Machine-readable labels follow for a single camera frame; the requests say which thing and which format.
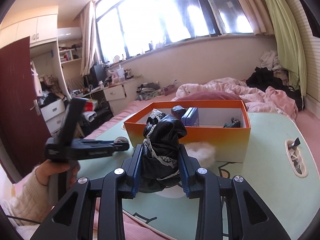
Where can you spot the wall shelf with books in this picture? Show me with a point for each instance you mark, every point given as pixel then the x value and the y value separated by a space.
pixel 71 55

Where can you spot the person's left forearm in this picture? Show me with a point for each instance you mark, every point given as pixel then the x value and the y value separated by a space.
pixel 25 197

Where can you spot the plastic drink cup with straw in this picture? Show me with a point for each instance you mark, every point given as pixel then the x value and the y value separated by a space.
pixel 120 74

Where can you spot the white water heater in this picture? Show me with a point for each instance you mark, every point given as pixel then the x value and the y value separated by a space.
pixel 70 33

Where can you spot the pink plush toy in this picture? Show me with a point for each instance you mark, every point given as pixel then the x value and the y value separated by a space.
pixel 115 80

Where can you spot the crumpled paper scraps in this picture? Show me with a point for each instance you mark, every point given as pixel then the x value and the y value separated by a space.
pixel 296 160

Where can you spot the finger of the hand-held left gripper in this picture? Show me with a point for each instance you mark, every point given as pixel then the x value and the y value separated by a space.
pixel 121 145

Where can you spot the white clothes pile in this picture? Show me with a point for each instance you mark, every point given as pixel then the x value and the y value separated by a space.
pixel 268 58

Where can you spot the round mirror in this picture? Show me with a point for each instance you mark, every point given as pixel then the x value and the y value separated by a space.
pixel 116 59

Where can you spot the green cartoon desk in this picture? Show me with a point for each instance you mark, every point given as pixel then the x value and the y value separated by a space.
pixel 265 155

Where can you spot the green toy car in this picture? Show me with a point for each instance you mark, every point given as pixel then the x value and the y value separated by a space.
pixel 231 124

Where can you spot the grey clothes pile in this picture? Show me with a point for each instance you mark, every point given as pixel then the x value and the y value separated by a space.
pixel 147 90

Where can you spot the pink floral quilt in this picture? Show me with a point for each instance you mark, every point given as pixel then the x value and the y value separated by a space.
pixel 225 86

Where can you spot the silver foil wrapper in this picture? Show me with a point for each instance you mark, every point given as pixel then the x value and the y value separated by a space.
pixel 296 142

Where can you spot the white wardrobe drawers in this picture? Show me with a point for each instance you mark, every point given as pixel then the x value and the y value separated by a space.
pixel 53 108

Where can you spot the white fluffy pom-pom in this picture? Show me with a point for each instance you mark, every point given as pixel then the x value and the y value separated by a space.
pixel 201 152

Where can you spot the large window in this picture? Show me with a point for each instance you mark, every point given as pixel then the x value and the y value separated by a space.
pixel 162 12

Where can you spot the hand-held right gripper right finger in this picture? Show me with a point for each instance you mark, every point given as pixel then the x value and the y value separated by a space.
pixel 183 172

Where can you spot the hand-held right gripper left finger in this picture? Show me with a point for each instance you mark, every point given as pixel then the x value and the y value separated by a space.
pixel 137 170

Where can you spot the black lace garment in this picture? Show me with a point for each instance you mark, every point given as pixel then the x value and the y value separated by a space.
pixel 162 140

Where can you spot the red package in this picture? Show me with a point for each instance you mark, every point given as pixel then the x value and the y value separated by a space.
pixel 90 106

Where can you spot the dark glossy crumpled item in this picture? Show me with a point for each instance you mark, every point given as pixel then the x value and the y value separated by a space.
pixel 178 111

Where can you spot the white drawer cabinet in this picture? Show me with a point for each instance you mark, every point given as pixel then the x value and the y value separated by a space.
pixel 113 92

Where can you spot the black computer monitor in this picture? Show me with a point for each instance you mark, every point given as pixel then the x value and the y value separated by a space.
pixel 97 76

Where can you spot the orange cardboard box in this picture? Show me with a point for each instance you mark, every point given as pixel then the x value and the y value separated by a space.
pixel 225 142

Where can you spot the dark red door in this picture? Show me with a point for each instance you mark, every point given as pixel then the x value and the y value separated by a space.
pixel 17 92

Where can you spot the pink pillow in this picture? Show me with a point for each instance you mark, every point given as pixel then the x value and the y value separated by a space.
pixel 207 96

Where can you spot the beige curtain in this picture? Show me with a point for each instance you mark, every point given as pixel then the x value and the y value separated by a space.
pixel 88 42
pixel 252 5

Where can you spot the green curtain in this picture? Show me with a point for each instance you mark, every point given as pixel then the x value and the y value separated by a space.
pixel 285 30

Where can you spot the black clothes pile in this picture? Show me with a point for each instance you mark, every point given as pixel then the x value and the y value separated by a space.
pixel 262 78

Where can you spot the purple pouch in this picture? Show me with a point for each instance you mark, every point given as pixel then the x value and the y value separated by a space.
pixel 168 89

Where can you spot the white wall cabinets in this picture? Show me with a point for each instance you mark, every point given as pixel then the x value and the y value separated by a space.
pixel 42 28

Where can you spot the person's left hand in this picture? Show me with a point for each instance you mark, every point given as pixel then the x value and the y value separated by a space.
pixel 55 168

